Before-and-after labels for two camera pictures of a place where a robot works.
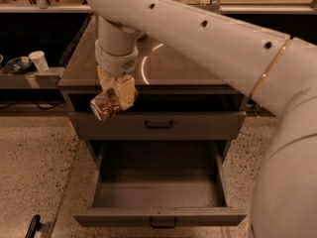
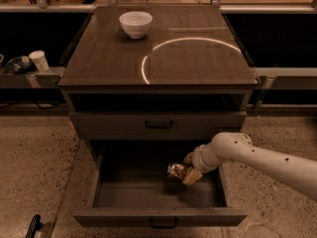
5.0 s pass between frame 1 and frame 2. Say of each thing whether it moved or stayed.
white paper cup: stayed
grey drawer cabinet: stayed
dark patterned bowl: stayed
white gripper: moved
